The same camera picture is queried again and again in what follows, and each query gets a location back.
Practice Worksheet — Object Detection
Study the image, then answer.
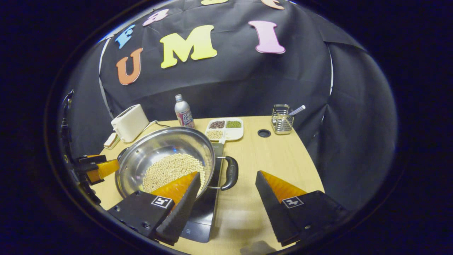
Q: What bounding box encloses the bread slice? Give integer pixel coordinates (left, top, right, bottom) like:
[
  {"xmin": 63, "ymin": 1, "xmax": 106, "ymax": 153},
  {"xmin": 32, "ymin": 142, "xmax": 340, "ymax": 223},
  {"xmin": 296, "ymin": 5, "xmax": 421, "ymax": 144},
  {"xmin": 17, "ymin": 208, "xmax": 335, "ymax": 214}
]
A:
[{"xmin": 103, "ymin": 132, "xmax": 121, "ymax": 149}]

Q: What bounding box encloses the steel pot with black handles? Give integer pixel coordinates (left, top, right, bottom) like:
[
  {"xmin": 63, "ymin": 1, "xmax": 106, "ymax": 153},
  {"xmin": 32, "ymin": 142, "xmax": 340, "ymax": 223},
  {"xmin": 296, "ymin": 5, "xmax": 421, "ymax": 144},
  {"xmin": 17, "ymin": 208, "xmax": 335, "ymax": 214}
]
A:
[{"xmin": 115, "ymin": 126, "xmax": 239, "ymax": 204}]

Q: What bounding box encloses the black backdrop cloth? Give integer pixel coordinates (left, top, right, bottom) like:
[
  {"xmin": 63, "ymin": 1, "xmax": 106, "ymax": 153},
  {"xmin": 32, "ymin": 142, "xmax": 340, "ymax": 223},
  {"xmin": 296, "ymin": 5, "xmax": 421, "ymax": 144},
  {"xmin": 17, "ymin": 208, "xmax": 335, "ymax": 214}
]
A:
[{"xmin": 58, "ymin": 0, "xmax": 398, "ymax": 209}]

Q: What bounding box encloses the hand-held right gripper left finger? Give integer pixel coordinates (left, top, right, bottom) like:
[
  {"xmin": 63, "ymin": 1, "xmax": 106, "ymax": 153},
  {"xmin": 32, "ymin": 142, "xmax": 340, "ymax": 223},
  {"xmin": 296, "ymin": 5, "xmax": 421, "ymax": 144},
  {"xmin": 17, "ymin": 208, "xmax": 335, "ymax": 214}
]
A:
[{"xmin": 107, "ymin": 171, "xmax": 201, "ymax": 245}]

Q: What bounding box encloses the black induction cooktop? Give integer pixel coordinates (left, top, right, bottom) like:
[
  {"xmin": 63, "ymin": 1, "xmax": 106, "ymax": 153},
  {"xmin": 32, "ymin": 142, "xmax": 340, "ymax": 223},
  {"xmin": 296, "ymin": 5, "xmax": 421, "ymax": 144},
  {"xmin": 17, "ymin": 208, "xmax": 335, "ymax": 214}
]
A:
[{"xmin": 179, "ymin": 142, "xmax": 225, "ymax": 244}]

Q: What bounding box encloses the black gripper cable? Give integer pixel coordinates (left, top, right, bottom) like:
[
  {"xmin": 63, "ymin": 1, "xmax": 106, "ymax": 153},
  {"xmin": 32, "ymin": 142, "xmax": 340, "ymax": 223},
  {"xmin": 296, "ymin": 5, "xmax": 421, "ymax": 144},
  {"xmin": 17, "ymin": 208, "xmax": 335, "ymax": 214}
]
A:
[{"xmin": 60, "ymin": 89, "xmax": 75, "ymax": 123}]

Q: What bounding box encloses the silver drink bottle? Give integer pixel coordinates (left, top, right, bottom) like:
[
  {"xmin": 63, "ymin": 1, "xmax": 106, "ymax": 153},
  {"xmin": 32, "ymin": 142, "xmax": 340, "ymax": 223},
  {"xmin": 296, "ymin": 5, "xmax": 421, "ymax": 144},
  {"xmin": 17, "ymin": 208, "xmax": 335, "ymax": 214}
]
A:
[{"xmin": 174, "ymin": 94, "xmax": 195, "ymax": 129}]

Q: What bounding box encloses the white divided bean tray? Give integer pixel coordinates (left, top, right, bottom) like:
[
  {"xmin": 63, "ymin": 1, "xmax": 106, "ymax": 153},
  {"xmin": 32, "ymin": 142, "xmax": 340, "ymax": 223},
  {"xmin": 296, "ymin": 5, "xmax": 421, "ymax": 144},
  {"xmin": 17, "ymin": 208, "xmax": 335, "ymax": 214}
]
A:
[{"xmin": 205, "ymin": 118, "xmax": 244, "ymax": 144}]

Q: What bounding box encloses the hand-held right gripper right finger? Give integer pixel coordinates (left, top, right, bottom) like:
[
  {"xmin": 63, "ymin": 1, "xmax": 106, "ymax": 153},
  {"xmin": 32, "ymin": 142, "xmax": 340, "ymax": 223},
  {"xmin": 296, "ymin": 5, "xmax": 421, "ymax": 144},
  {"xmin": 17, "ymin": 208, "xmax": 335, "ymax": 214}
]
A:
[{"xmin": 255, "ymin": 170, "xmax": 349, "ymax": 247}]

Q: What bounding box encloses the metal wire utensil holder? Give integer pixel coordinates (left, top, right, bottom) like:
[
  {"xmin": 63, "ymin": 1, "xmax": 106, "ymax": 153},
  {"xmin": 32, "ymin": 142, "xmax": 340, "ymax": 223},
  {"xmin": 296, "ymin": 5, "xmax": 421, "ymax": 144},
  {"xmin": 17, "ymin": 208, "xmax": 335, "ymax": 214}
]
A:
[{"xmin": 271, "ymin": 104, "xmax": 295, "ymax": 135}]

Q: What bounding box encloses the white toaster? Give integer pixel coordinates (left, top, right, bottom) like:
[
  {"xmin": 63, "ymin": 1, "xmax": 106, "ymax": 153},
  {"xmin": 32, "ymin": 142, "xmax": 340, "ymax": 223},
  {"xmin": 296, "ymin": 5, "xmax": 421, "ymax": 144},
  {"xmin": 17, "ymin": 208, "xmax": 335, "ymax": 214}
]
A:
[{"xmin": 111, "ymin": 104, "xmax": 150, "ymax": 143}]

